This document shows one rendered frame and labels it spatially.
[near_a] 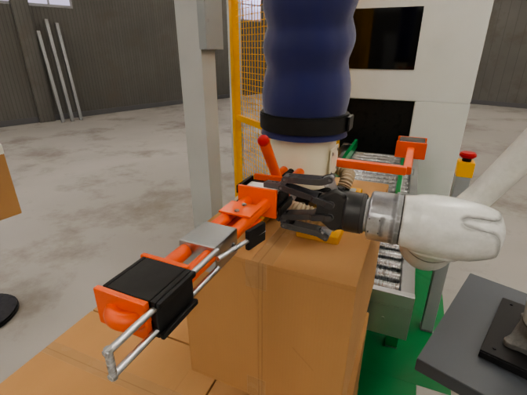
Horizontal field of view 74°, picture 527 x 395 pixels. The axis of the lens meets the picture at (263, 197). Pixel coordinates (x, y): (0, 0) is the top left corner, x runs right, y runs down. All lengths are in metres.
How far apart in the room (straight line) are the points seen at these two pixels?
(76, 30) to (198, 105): 7.25
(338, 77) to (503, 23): 11.11
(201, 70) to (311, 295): 1.72
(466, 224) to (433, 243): 0.06
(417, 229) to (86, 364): 1.10
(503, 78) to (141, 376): 11.40
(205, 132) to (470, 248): 1.86
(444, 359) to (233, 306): 0.56
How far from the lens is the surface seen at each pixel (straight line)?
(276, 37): 0.83
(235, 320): 0.86
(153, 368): 1.28
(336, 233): 0.81
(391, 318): 1.55
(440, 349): 1.10
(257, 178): 0.75
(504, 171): 0.80
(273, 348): 0.86
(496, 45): 11.88
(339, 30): 0.83
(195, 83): 2.24
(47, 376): 1.38
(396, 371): 2.04
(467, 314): 1.25
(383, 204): 0.62
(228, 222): 0.61
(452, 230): 0.61
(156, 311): 0.41
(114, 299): 0.43
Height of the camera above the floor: 1.48
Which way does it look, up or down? 23 degrees down
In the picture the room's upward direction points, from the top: straight up
